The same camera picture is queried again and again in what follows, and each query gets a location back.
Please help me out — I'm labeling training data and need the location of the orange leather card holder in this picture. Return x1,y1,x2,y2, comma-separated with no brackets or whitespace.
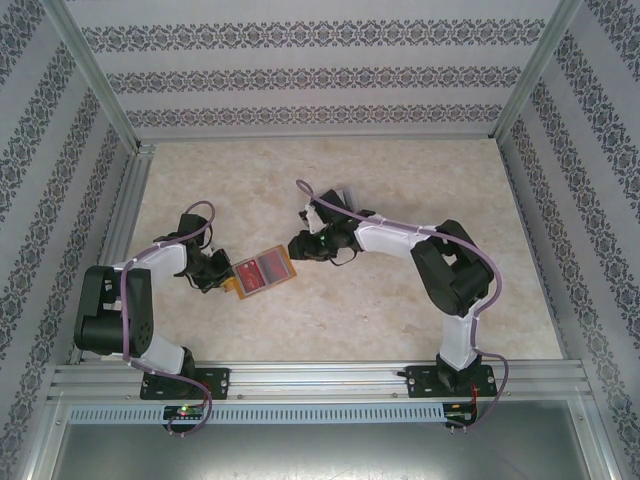
230,244,296,301

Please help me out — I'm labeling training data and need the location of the dark red credit card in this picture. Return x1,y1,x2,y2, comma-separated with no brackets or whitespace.
259,251,292,281

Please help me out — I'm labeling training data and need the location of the red credit card white logo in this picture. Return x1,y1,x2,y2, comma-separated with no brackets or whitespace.
235,260,267,294

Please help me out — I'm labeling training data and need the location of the grey metal sheet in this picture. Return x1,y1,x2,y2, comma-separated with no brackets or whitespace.
49,399,614,480

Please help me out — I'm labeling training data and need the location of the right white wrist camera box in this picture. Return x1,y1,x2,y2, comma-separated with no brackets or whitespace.
298,202,321,235

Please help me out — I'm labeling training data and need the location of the right thin black cable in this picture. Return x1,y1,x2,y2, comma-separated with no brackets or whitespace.
329,247,360,267

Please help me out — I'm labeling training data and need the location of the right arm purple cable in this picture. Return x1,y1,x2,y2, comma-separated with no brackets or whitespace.
295,179,511,436

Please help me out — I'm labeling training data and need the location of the left black mount plate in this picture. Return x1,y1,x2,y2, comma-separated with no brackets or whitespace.
139,367,232,401

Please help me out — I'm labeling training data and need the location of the black mount plate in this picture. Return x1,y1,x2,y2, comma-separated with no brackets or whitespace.
139,367,232,401
405,364,499,400

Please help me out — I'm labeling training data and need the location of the aluminium side rail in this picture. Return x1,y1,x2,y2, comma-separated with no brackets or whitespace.
69,144,157,366

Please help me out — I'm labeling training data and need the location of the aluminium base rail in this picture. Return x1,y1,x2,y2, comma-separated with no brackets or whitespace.
47,360,594,401

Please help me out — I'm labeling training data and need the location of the slotted grey cable duct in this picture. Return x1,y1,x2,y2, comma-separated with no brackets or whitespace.
67,403,447,424

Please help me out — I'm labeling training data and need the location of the right black mount plate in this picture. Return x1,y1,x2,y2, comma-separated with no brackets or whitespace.
405,364,499,400

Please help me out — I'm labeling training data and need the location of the left aluminium frame post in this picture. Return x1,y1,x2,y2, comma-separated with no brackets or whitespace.
47,0,144,152

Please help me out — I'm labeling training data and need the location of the aluminium frame post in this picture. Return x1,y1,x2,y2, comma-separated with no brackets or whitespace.
492,0,586,144
47,0,144,152

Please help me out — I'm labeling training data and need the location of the right aluminium frame post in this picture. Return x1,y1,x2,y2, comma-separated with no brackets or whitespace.
492,0,586,144

